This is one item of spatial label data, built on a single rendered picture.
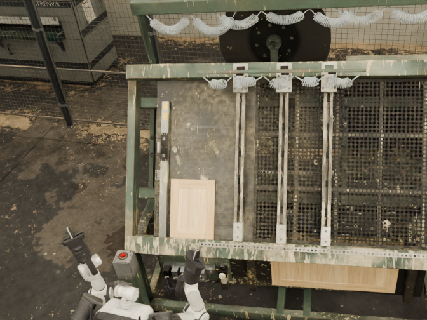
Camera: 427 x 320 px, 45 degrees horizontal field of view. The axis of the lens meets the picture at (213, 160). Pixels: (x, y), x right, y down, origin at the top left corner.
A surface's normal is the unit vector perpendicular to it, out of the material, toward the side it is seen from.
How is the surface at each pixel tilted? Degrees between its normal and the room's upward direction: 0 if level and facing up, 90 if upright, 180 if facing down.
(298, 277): 90
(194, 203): 51
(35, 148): 0
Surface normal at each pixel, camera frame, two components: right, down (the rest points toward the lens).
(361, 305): -0.11, -0.79
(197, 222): -0.20, -0.01
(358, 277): -0.17, 0.62
